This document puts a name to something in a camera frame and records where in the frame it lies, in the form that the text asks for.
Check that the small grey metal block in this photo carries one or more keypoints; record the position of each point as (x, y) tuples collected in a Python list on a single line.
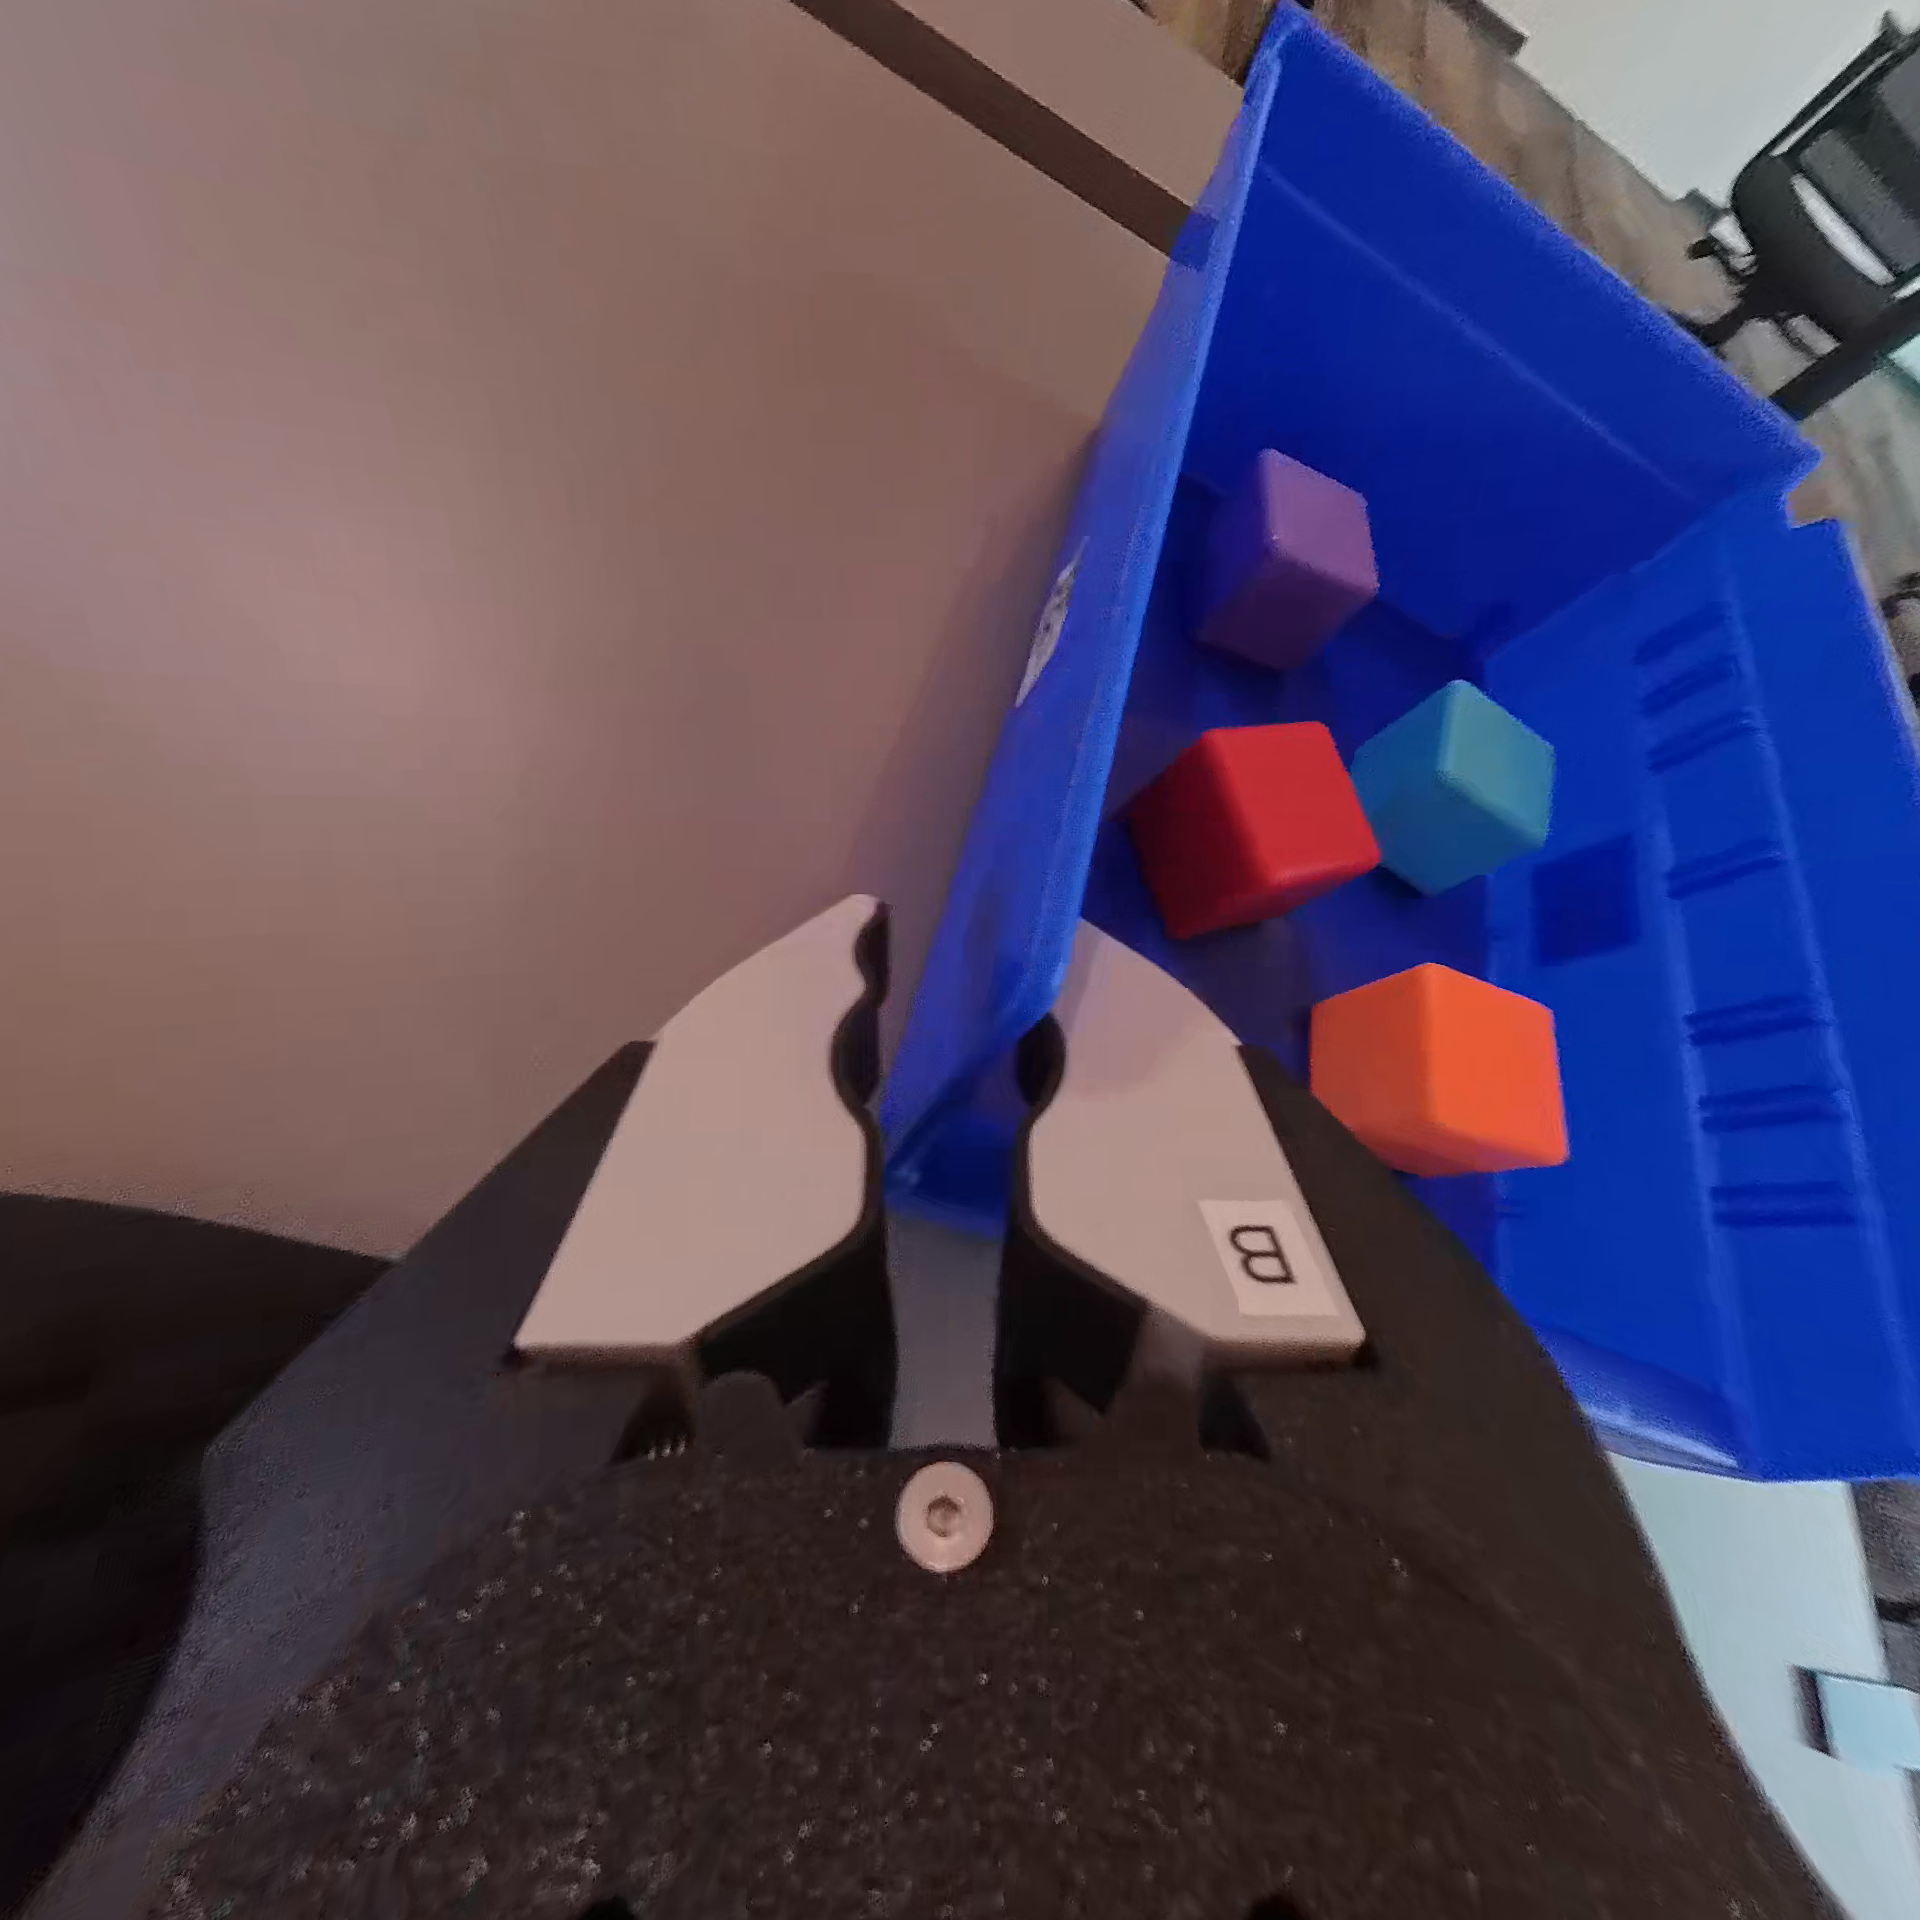
[(1869, 1719)]

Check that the black swivel chair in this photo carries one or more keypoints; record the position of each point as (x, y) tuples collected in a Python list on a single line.
[(1832, 211)]

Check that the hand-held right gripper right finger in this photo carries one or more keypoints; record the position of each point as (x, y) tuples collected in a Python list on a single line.
[(1187, 1155)]

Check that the orange foam cube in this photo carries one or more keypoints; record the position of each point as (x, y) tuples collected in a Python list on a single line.
[(1440, 1072)]

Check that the teal foam cube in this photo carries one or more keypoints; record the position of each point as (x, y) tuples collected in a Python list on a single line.
[(1456, 786)]

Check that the red foam cube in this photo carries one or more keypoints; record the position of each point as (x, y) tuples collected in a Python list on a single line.
[(1248, 832)]

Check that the purple foam cube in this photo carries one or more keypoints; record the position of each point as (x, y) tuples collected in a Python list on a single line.
[(1291, 557)]

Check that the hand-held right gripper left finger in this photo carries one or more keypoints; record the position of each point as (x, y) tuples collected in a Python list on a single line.
[(706, 1170)]

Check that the black textured armrest pad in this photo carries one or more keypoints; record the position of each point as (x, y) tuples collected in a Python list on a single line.
[(136, 1441)]

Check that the blue plastic bin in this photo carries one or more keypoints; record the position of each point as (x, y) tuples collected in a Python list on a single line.
[(1681, 662)]

